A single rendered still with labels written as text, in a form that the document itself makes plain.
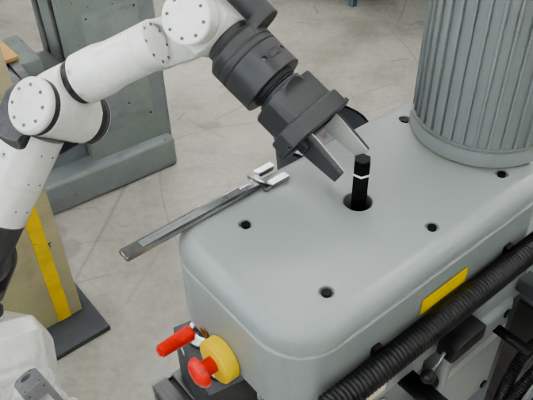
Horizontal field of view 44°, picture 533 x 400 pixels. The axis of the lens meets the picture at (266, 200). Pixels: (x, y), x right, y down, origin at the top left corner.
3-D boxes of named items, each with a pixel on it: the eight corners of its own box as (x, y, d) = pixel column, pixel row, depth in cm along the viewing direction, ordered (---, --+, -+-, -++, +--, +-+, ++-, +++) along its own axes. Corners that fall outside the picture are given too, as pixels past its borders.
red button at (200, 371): (204, 397, 80) (201, 378, 78) (185, 375, 83) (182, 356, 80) (225, 382, 82) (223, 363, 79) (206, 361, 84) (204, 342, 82)
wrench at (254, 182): (132, 267, 76) (130, 263, 76) (114, 249, 79) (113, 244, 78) (289, 179, 88) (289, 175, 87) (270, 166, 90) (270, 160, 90)
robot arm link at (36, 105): (68, 73, 101) (11, 199, 106) (2, 54, 90) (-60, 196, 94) (120, 107, 97) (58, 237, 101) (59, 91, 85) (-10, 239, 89)
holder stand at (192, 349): (214, 439, 160) (208, 393, 147) (180, 371, 175) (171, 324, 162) (258, 417, 164) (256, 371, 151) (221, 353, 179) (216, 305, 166)
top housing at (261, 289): (294, 441, 77) (296, 359, 66) (171, 308, 92) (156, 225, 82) (531, 253, 99) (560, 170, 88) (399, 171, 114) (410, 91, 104)
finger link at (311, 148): (335, 181, 81) (300, 146, 82) (347, 168, 79) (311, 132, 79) (327, 188, 80) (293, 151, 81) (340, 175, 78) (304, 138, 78)
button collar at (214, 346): (228, 394, 82) (226, 364, 78) (201, 362, 85) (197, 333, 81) (241, 384, 83) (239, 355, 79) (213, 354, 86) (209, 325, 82)
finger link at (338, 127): (369, 148, 82) (334, 113, 82) (356, 161, 84) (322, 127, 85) (376, 142, 83) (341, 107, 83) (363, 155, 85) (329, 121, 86)
